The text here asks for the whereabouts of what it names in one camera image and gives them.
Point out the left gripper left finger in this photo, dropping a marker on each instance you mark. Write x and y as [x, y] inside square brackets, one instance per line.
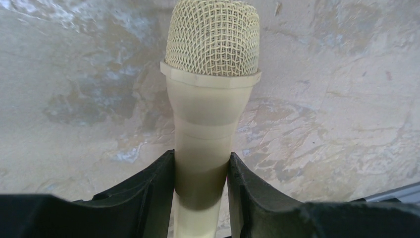
[138, 207]

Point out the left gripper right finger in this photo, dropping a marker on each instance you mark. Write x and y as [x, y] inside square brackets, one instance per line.
[258, 210]

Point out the aluminium table frame rail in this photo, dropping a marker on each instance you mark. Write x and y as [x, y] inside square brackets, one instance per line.
[406, 194]

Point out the cream microphone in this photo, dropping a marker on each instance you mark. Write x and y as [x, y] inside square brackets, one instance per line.
[211, 66]

